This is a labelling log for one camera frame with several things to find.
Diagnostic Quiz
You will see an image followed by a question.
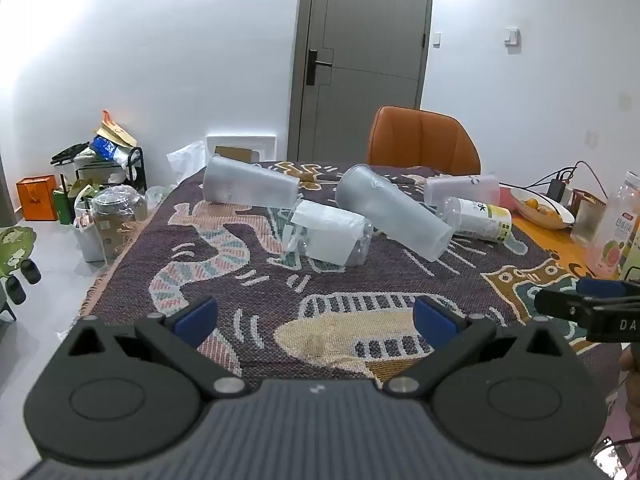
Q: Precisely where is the black door handle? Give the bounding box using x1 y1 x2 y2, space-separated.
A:
305 49 334 86

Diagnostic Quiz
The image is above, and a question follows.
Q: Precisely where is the yellow paper envelope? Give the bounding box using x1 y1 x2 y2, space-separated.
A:
96 109 138 149

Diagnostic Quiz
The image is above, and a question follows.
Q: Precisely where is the crumpled clear cup white label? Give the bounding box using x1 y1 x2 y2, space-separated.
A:
282 199 374 267

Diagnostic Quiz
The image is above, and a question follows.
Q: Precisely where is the large frosted plastic cup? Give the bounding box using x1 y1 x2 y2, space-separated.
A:
334 163 454 263

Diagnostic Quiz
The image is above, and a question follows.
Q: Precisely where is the orange paper bag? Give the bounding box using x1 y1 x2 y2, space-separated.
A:
16 174 59 222

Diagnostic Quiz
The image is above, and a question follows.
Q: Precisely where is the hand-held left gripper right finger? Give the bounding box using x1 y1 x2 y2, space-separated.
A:
382 295 574 401

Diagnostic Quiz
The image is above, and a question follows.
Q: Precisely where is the black power adapter with cables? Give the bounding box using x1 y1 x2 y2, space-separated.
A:
529 160 609 197

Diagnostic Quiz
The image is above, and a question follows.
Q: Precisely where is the white bowl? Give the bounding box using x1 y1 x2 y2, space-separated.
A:
509 187 576 231

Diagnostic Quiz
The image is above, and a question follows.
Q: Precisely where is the white flat box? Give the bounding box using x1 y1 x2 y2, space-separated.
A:
206 133 278 164

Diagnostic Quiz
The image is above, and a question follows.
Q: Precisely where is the pink drink bottle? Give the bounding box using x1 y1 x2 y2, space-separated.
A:
585 171 640 281

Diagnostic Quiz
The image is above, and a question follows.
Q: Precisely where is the blue packet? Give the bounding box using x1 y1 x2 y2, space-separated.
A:
91 135 122 162

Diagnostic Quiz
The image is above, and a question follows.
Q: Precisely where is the black metal rack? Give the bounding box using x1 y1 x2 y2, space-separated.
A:
50 143 147 197

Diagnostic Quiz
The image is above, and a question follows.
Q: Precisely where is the orange leather chair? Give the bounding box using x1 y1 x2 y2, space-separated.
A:
366 105 482 176

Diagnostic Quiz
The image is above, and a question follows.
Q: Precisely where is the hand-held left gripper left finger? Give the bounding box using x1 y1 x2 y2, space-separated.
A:
64 296 252 402

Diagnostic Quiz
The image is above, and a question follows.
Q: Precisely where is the green bag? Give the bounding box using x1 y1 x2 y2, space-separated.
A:
52 186 77 225

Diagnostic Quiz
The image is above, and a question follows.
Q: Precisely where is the white plastic bag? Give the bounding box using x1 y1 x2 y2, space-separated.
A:
166 140 207 187

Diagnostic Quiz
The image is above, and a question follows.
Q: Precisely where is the clear drinking glass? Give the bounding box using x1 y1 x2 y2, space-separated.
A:
569 199 607 247

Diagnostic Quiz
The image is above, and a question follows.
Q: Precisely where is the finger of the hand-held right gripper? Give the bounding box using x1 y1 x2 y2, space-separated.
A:
575 277 640 303
533 285 603 322

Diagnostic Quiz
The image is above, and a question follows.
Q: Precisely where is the clear plastic cup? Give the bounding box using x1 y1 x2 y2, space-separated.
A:
424 173 501 207

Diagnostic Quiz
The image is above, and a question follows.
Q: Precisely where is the grey door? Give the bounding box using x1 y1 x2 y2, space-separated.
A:
287 0 436 162

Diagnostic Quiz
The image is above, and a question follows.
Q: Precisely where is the brown cardboard box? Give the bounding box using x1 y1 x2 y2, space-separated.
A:
214 145 260 164

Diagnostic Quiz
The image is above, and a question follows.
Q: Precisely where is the clear cup yellow green label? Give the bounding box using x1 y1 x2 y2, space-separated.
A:
439 196 514 245

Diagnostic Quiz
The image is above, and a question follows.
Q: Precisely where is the printed woven blanket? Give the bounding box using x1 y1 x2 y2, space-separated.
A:
79 160 627 397

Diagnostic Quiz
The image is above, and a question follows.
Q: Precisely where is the person's right hand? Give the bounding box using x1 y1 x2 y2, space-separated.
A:
618 346 640 386

